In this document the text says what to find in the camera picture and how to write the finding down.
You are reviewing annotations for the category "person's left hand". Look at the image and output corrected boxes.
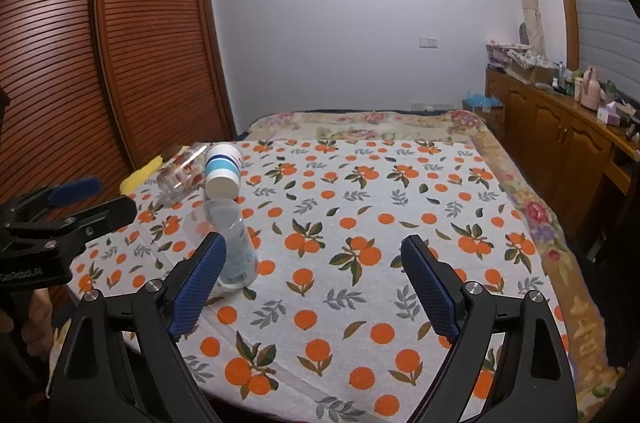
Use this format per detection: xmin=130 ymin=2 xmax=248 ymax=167
xmin=20 ymin=289 xmax=55 ymax=356

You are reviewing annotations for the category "cardboard box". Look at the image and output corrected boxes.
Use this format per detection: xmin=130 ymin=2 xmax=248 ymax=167
xmin=520 ymin=64 xmax=557 ymax=85

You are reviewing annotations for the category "floral bed blanket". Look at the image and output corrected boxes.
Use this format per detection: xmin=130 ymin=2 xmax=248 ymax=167
xmin=240 ymin=109 xmax=626 ymax=423

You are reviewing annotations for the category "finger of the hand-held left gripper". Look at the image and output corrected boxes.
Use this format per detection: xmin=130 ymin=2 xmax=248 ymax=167
xmin=6 ymin=196 xmax=137 ymax=253
xmin=0 ymin=176 xmax=101 ymax=226

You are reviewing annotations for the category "grey window blind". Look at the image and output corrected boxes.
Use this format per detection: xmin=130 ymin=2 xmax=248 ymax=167
xmin=550 ymin=0 xmax=640 ymax=104

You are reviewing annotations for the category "clear plastic cup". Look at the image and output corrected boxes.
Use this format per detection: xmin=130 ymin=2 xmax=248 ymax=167
xmin=186 ymin=198 xmax=261 ymax=291

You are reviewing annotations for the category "white cup with blue stripes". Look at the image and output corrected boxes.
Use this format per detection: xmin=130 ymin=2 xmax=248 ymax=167
xmin=204 ymin=143 xmax=243 ymax=200

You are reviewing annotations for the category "pink tissue box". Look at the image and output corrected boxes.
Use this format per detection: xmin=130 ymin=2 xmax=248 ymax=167
xmin=599 ymin=102 xmax=623 ymax=125

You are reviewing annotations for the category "blue plastic bag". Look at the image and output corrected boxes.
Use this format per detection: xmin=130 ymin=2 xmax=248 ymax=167
xmin=462 ymin=90 xmax=505 ymax=111

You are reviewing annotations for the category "glass cup with red print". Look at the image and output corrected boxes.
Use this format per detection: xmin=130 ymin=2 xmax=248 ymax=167
xmin=156 ymin=142 xmax=210 ymax=205

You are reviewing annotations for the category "wooden slatted wardrobe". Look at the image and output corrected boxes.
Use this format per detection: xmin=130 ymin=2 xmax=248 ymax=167
xmin=0 ymin=0 xmax=238 ymax=214

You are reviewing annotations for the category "yellow cloth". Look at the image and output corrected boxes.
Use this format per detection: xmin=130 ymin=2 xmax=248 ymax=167
xmin=120 ymin=156 xmax=166 ymax=193

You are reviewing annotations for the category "wooden sideboard cabinet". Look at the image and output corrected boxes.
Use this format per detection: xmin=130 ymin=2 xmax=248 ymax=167
xmin=484 ymin=68 xmax=640 ymax=254

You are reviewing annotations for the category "pink thermos jug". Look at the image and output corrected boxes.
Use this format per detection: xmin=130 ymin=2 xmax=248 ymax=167
xmin=580 ymin=66 xmax=603 ymax=110

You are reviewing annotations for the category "orange fruit print blanket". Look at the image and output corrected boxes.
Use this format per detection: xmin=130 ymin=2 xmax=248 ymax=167
xmin=65 ymin=138 xmax=573 ymax=423

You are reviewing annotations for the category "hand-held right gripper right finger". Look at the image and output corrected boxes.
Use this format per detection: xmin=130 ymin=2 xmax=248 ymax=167
xmin=400 ymin=234 xmax=578 ymax=423

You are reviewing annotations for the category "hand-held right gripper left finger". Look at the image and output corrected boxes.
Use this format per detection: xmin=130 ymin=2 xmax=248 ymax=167
xmin=47 ymin=233 xmax=228 ymax=423

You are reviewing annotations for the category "pile of floral cloths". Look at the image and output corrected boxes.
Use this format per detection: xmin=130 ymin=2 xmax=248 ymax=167
xmin=485 ymin=39 xmax=532 ymax=71

